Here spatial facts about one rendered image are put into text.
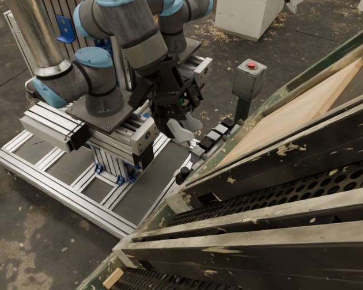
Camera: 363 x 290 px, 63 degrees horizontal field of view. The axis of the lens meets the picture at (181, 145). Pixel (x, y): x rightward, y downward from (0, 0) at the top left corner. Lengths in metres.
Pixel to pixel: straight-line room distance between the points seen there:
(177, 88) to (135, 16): 0.14
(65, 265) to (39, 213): 0.43
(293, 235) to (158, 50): 0.38
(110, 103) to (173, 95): 0.60
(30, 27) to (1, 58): 2.92
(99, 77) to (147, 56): 0.55
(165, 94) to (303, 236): 0.39
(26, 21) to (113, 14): 0.46
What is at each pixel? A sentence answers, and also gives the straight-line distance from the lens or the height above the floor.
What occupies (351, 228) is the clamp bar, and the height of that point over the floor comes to 1.63.
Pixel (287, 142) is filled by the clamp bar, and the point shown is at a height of 1.45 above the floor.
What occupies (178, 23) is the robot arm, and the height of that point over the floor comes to 1.18.
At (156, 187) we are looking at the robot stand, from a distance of 1.92.
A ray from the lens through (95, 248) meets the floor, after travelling 2.03.
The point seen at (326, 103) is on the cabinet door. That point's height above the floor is 1.31.
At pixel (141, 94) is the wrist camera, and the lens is 0.62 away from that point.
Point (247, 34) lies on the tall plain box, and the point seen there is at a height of 0.08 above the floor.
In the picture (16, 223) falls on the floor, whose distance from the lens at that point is 2.30.
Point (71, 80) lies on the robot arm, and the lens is 1.02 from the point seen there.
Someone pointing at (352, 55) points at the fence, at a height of 1.29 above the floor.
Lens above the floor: 1.82
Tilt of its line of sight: 49 degrees down
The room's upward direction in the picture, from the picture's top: straight up
